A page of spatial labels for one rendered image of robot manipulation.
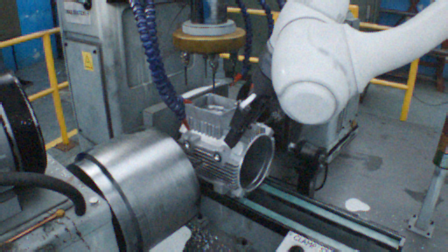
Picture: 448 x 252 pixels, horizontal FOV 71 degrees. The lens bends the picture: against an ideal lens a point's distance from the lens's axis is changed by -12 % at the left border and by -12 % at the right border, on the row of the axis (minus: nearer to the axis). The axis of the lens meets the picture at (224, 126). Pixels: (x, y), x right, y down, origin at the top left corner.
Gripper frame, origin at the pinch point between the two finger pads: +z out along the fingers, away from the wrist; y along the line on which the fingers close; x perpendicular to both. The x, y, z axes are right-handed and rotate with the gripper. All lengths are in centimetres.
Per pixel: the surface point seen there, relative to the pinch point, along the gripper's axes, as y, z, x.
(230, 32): -6.4, -15.9, -16.9
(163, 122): 5.5, 10.3, -16.2
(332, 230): -9.0, 7.2, 33.0
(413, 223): -36, 5, 52
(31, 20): -157, 310, -461
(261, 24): -294, 126, -148
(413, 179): -61, 9, 47
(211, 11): -3.1, -18.7, -22.1
